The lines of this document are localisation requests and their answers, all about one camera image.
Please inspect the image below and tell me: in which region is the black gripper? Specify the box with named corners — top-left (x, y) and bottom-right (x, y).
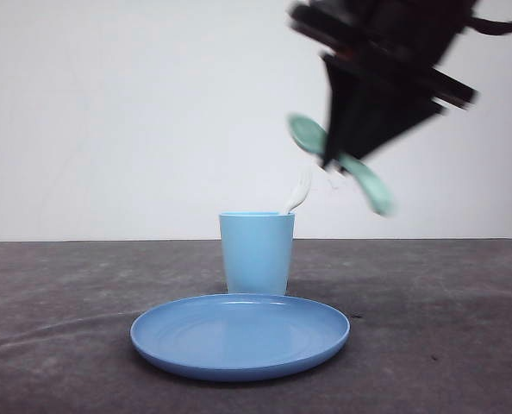
top-left (288, 1), bottom-right (476, 167)

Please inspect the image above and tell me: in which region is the mint green plastic spoon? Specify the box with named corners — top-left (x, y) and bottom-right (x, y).
top-left (286, 113), bottom-right (394, 216)

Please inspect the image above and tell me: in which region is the white plastic fork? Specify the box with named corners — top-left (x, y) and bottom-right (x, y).
top-left (280, 167), bottom-right (312, 215)

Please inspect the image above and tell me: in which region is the light blue plastic cup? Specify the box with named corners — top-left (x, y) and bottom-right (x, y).
top-left (219, 211), bottom-right (295, 295)

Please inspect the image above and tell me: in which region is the blue plastic plate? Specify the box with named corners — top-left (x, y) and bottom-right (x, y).
top-left (130, 293), bottom-right (351, 382)

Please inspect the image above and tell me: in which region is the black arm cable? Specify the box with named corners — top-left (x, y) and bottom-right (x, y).
top-left (466, 3), bottom-right (512, 38)

